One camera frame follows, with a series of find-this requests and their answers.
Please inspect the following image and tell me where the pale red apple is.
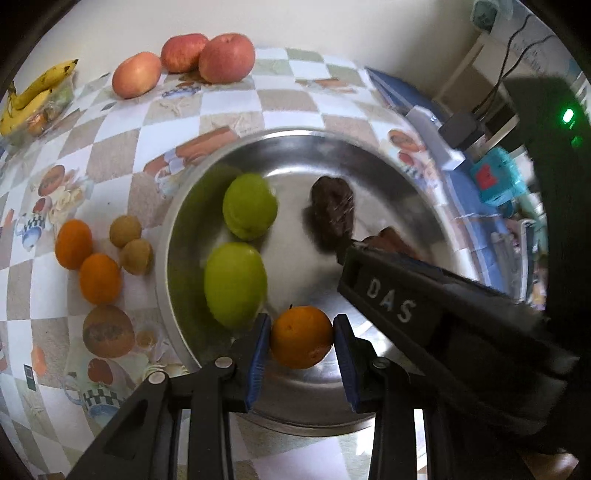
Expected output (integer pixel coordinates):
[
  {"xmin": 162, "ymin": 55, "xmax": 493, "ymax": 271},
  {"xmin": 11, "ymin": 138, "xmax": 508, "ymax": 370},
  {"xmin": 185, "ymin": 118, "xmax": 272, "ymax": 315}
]
[{"xmin": 112, "ymin": 52, "xmax": 163, "ymax": 99}]

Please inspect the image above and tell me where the tan longan fruit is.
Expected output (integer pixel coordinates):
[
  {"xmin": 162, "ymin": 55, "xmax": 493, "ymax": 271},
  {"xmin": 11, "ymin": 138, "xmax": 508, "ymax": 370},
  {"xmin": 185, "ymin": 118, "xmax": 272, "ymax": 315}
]
[
  {"xmin": 120, "ymin": 239, "xmax": 154, "ymax": 276},
  {"xmin": 109, "ymin": 215, "xmax": 142, "ymax": 248}
]

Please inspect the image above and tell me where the yellow banana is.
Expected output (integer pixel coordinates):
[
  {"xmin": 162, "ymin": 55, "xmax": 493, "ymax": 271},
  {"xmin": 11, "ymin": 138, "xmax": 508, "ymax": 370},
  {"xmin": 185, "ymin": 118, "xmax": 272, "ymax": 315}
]
[
  {"xmin": 0, "ymin": 88, "xmax": 51, "ymax": 137},
  {"xmin": 7, "ymin": 58, "xmax": 79, "ymax": 112}
]

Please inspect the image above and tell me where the green jujube fruit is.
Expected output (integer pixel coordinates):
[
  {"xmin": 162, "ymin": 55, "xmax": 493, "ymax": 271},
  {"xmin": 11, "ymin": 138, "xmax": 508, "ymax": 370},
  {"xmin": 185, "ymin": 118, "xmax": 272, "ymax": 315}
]
[
  {"xmin": 222, "ymin": 173, "xmax": 279, "ymax": 241},
  {"xmin": 204, "ymin": 243, "xmax": 269, "ymax": 329}
]

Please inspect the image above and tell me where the round steel basin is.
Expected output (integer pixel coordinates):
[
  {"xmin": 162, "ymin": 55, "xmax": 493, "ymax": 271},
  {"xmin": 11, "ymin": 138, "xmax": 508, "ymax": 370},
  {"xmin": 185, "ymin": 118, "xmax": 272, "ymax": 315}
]
[{"xmin": 154, "ymin": 129, "xmax": 483, "ymax": 437}]

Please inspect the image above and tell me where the black cable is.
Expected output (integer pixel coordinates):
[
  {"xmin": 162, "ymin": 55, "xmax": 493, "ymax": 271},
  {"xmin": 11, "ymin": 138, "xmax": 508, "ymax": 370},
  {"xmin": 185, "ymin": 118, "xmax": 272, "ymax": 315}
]
[
  {"xmin": 480, "ymin": 37, "xmax": 552, "ymax": 118},
  {"xmin": 475, "ymin": 11, "xmax": 536, "ymax": 116}
]

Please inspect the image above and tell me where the teal toy box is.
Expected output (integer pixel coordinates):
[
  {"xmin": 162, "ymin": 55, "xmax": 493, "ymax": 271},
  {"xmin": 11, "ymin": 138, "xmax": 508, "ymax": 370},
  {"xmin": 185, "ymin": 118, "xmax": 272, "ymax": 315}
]
[{"xmin": 470, "ymin": 147, "xmax": 527, "ymax": 206}]

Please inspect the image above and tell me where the checkered printed tablecloth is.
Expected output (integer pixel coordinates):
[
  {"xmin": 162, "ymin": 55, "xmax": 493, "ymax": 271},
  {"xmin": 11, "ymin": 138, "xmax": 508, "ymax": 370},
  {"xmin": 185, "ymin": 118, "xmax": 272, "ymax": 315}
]
[{"xmin": 0, "ymin": 46, "xmax": 550, "ymax": 480}]

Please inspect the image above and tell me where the teal patterned bag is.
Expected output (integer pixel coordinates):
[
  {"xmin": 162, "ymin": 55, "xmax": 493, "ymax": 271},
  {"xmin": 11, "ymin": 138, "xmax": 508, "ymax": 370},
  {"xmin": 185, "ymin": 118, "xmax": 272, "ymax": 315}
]
[{"xmin": 471, "ymin": 0, "xmax": 502, "ymax": 31}]

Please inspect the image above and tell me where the black power adapter with cables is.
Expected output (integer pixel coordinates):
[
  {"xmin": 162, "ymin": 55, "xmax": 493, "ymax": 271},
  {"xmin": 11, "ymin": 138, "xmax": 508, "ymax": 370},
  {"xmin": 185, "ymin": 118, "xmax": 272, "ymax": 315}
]
[{"xmin": 434, "ymin": 18, "xmax": 578, "ymax": 153}]

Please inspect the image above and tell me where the small orange tangerine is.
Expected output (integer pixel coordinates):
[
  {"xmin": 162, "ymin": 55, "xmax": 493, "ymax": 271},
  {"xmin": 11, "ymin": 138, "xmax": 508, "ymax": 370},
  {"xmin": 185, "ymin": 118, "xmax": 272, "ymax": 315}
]
[
  {"xmin": 54, "ymin": 219, "xmax": 94, "ymax": 271},
  {"xmin": 270, "ymin": 305, "xmax": 334, "ymax": 369},
  {"xmin": 78, "ymin": 253, "xmax": 123, "ymax": 306}
]

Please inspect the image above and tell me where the white power strip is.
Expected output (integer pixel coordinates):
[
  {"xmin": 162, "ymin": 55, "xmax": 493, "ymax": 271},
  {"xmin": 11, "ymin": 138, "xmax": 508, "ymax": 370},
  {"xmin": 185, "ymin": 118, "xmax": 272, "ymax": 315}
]
[{"xmin": 404, "ymin": 105, "xmax": 466, "ymax": 171}]

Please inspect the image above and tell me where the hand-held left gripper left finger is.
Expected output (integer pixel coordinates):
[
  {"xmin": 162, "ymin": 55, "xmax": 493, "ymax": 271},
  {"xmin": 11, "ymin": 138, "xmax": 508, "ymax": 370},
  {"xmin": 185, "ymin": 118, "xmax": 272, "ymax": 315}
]
[{"xmin": 65, "ymin": 313, "xmax": 272, "ymax": 480}]

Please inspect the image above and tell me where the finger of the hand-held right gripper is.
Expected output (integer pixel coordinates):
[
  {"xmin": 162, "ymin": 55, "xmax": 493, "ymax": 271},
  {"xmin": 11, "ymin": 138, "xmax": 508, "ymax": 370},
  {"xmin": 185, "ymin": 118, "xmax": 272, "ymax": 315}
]
[{"xmin": 333, "ymin": 237, "xmax": 370, "ymax": 266}]

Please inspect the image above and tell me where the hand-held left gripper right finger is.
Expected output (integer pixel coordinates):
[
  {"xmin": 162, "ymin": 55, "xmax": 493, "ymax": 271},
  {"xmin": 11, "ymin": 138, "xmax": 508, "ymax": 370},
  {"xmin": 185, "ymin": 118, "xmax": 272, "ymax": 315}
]
[{"xmin": 332, "ymin": 314, "xmax": 444, "ymax": 480}]

